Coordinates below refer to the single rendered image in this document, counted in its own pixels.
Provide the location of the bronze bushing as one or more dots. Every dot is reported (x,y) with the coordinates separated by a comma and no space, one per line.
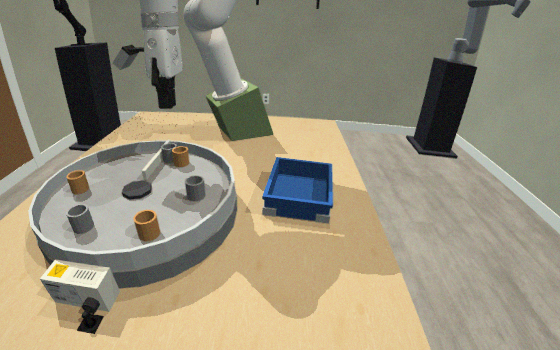
(180,156)
(147,231)
(78,182)

